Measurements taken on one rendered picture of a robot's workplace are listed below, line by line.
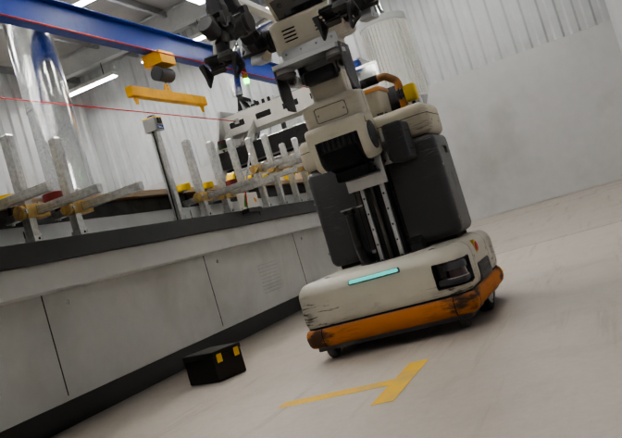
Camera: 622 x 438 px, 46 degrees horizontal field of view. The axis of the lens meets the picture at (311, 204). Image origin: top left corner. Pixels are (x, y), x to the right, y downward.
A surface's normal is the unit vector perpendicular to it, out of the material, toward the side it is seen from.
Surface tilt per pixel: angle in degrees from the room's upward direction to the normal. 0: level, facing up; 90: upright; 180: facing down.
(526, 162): 90
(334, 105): 98
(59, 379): 90
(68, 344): 90
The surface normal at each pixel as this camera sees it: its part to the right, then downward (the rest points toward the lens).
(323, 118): -0.33, 0.19
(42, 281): 0.89, -0.28
